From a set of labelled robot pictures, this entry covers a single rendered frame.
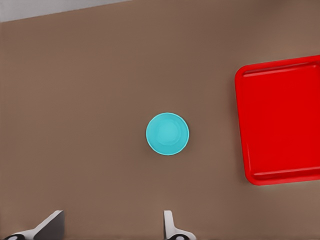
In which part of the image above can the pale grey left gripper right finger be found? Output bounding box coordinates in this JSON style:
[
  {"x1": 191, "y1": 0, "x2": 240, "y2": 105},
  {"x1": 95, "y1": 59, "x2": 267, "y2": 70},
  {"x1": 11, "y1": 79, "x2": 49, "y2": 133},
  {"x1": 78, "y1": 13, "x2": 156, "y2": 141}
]
[{"x1": 163, "y1": 210, "x2": 197, "y2": 240}]

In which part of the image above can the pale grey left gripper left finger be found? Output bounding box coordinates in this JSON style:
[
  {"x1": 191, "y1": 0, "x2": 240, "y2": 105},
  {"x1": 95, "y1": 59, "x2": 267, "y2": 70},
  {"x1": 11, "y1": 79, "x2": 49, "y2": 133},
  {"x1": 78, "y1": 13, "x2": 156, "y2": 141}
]
[{"x1": 1, "y1": 209, "x2": 65, "y2": 240}]

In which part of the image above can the red tray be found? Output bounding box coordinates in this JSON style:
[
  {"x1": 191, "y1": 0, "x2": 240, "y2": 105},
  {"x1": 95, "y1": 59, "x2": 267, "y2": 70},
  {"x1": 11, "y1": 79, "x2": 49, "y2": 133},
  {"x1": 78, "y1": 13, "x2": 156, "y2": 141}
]
[{"x1": 234, "y1": 54, "x2": 320, "y2": 186}]

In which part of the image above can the turquoise bowl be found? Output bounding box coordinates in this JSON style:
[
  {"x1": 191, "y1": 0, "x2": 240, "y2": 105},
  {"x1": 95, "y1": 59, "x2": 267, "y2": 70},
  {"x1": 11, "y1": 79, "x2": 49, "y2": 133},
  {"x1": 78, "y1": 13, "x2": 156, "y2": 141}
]
[{"x1": 145, "y1": 112, "x2": 190, "y2": 156}]

